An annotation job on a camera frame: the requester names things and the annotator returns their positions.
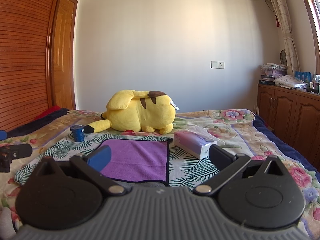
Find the yellow Pikachu plush toy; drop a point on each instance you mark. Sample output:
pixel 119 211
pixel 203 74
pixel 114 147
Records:
pixel 146 111

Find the purple microfibre towel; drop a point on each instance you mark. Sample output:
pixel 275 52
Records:
pixel 138 161

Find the folded white floral cloth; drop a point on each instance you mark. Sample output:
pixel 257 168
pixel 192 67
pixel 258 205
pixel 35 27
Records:
pixel 290 82

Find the dark blue blanket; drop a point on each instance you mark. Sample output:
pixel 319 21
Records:
pixel 284 148

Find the grey microfibre towel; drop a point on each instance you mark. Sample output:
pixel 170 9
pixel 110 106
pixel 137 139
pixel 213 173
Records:
pixel 129 185

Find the palm leaf print cloth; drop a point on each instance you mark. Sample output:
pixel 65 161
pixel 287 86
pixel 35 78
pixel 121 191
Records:
pixel 184 169

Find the red cloth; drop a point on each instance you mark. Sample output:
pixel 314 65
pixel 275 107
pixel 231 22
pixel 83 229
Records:
pixel 47 112

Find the white wall switch socket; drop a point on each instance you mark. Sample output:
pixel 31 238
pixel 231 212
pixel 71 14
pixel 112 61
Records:
pixel 217 65

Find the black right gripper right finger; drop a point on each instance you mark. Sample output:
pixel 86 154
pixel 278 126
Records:
pixel 229 167

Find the blue boxes on cabinet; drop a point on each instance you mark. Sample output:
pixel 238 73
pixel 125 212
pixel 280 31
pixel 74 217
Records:
pixel 304 76

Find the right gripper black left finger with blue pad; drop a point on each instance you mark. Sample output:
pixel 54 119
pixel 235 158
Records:
pixel 91 167

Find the floral bed sheet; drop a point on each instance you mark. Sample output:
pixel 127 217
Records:
pixel 233 127

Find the blue cylindrical can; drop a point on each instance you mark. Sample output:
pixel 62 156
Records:
pixel 78 132

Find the wooden cabinet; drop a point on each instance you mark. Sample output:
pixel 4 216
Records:
pixel 294 117

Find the wooden slatted wardrobe door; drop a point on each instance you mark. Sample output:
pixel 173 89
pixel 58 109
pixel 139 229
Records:
pixel 26 43

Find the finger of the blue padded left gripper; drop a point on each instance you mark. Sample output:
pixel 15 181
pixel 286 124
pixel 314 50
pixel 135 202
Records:
pixel 3 135

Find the bottles on cabinet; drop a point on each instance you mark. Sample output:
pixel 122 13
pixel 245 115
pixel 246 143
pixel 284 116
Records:
pixel 314 85

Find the patterned beige curtain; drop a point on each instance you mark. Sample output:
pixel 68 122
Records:
pixel 284 19

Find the pink tissue pack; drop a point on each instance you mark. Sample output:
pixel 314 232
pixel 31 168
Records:
pixel 195 143

